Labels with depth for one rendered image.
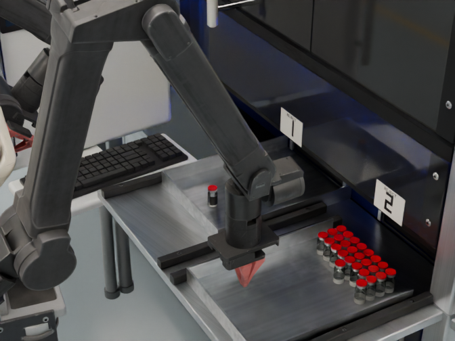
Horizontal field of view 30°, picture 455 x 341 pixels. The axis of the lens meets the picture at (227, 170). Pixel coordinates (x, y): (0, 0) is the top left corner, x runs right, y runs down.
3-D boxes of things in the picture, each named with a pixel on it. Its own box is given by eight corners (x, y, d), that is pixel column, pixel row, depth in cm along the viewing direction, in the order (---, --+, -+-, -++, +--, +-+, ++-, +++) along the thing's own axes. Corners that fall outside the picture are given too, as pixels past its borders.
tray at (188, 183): (286, 146, 208) (287, 134, 206) (351, 197, 189) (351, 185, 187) (162, 183, 194) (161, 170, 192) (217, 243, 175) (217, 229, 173)
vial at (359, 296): (360, 296, 161) (362, 277, 158) (367, 302, 159) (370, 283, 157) (351, 300, 160) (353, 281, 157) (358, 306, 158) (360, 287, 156)
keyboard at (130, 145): (160, 137, 227) (160, 129, 225) (188, 160, 217) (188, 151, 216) (19, 183, 208) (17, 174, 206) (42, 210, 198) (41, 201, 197)
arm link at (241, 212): (218, 176, 132) (236, 194, 128) (255, 164, 135) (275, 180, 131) (219, 212, 136) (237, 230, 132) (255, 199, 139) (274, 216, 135)
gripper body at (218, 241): (280, 247, 138) (281, 211, 134) (225, 268, 134) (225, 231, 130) (260, 226, 143) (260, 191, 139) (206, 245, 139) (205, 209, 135)
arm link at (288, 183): (224, 139, 129) (253, 175, 124) (287, 119, 134) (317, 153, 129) (217, 193, 137) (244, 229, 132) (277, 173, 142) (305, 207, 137)
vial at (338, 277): (339, 276, 166) (341, 257, 163) (346, 282, 164) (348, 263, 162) (330, 279, 165) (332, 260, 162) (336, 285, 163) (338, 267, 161)
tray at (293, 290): (331, 231, 178) (332, 218, 177) (411, 304, 159) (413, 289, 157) (186, 281, 164) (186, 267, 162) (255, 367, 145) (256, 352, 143)
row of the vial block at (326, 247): (323, 247, 173) (324, 229, 171) (377, 299, 160) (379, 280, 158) (313, 251, 172) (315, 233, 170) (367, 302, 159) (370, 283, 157)
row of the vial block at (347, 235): (340, 241, 175) (342, 223, 173) (396, 291, 162) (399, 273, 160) (332, 244, 174) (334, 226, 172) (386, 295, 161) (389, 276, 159)
